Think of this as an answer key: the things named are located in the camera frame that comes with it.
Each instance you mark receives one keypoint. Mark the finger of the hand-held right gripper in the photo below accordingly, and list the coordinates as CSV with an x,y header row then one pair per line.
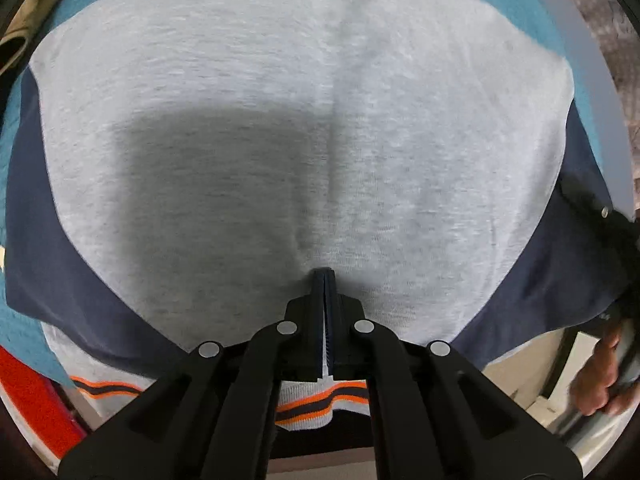
x,y
585,195

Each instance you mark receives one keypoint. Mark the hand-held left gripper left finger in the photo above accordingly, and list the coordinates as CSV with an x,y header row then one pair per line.
x,y
319,305

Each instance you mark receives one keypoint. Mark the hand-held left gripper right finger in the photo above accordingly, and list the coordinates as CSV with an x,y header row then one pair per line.
x,y
332,305

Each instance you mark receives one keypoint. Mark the grey and navy zip jacket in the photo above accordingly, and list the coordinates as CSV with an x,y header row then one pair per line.
x,y
250,110

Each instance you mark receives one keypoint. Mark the person's right hand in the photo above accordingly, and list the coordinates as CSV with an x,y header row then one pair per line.
x,y
595,380

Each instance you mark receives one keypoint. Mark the teal candy print bed sheet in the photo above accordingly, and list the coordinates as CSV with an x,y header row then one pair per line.
x,y
500,0

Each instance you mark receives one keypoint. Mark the red cloth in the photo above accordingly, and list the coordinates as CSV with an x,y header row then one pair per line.
x,y
35,400

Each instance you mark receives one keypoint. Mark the white bed frame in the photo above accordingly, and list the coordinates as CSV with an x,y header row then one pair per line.
x,y
600,85

